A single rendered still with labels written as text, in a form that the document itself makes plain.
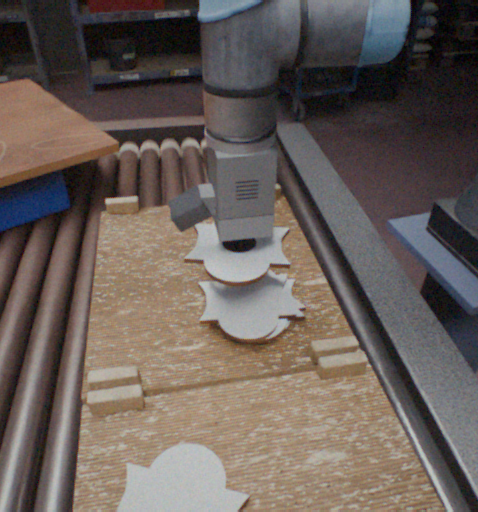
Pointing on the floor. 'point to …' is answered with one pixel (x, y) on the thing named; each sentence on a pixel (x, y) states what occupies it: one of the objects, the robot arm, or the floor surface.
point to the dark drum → (381, 73)
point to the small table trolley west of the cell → (314, 91)
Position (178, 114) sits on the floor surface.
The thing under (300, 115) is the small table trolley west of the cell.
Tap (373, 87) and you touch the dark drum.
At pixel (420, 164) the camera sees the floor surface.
